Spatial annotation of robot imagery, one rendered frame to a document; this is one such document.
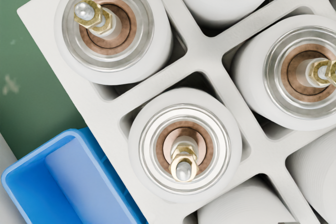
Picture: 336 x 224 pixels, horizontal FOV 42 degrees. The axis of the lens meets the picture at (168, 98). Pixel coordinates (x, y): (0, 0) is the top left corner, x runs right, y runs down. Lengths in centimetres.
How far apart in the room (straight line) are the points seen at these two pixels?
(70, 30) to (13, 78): 30
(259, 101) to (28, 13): 24
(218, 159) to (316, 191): 10
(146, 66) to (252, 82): 9
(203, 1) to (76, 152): 34
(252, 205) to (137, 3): 20
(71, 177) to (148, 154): 29
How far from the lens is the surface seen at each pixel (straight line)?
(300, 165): 46
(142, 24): 36
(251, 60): 37
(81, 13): 28
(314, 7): 45
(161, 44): 36
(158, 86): 43
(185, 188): 37
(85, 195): 64
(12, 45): 66
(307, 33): 37
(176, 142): 34
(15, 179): 56
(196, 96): 36
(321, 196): 40
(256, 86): 36
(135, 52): 36
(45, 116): 64
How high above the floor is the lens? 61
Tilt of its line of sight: 86 degrees down
